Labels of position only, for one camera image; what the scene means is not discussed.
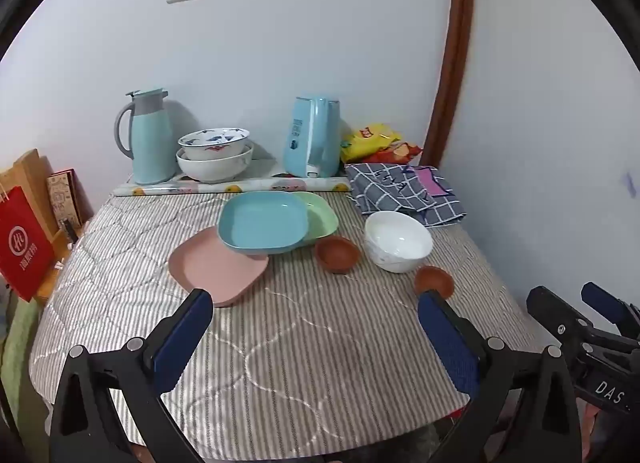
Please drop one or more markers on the brown wooden door frame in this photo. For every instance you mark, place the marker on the brown wooden door frame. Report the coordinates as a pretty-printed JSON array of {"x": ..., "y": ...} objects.
[{"x": 452, "y": 68}]

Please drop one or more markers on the green square plate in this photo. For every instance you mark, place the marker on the green square plate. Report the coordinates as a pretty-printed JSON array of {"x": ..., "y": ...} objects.
[{"x": 320, "y": 218}]

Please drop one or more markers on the small brown bowl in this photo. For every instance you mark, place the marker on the small brown bowl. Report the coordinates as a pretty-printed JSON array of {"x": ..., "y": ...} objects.
[
  {"x": 337, "y": 255},
  {"x": 434, "y": 282}
]

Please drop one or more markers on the large white ceramic bowl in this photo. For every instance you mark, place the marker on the large white ceramic bowl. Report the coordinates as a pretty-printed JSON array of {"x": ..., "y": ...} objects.
[{"x": 215, "y": 170}]

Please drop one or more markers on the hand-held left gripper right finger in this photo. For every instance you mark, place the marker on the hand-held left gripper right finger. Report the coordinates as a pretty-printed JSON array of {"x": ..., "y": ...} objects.
[{"x": 447, "y": 343}]

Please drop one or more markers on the rolled fruit print mat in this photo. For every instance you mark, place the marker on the rolled fruit print mat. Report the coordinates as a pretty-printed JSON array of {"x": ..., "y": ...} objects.
[{"x": 200, "y": 188}]

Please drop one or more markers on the yellow chip bag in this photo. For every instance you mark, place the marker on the yellow chip bag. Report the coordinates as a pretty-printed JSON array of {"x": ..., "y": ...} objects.
[{"x": 370, "y": 140}]

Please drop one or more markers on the green cloth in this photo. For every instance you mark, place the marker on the green cloth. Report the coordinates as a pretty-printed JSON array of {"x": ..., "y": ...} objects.
[{"x": 17, "y": 343}]

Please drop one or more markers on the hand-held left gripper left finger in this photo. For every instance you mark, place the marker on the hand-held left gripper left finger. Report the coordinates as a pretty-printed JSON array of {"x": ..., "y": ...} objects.
[{"x": 184, "y": 340}]

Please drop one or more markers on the pink square plate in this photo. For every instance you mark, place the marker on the pink square plate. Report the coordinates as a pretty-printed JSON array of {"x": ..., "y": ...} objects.
[{"x": 210, "y": 268}]

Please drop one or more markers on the brown paper bag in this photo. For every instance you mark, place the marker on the brown paper bag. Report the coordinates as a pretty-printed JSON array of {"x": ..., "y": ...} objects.
[{"x": 30, "y": 168}]

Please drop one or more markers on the light blue thermos jug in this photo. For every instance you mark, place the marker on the light blue thermos jug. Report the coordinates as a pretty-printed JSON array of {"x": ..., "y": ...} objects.
[{"x": 150, "y": 143}]

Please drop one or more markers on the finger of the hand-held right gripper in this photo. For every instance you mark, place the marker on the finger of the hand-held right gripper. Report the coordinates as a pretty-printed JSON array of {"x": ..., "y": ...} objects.
[
  {"x": 607, "y": 302},
  {"x": 552, "y": 315}
]

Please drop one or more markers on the blue square plate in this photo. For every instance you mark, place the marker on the blue square plate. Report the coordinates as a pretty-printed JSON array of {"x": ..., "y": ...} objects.
[{"x": 260, "y": 223}]

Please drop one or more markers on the grey checked folded cloth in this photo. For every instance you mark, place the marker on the grey checked folded cloth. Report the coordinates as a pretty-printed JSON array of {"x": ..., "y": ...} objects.
[{"x": 390, "y": 193}]

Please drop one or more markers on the red chip bag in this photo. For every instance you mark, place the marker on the red chip bag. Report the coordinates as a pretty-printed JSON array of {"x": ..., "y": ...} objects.
[{"x": 407, "y": 151}]

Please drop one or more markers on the fish patterned ceramic bowl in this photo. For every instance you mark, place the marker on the fish patterned ceramic bowl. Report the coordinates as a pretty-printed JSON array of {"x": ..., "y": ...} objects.
[{"x": 215, "y": 149}]

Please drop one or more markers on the striped quilted table cover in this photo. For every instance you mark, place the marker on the striped quilted table cover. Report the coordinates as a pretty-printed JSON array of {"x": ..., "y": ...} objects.
[{"x": 300, "y": 343}]

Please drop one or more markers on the patterned brown box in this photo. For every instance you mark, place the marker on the patterned brown box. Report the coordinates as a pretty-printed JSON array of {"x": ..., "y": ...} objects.
[{"x": 62, "y": 193}]

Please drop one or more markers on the red paper bag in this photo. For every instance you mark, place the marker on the red paper bag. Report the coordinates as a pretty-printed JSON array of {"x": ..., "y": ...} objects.
[{"x": 22, "y": 248}]

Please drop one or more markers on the light blue electric kettle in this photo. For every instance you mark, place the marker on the light blue electric kettle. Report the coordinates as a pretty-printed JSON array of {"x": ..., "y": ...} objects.
[{"x": 310, "y": 143}]

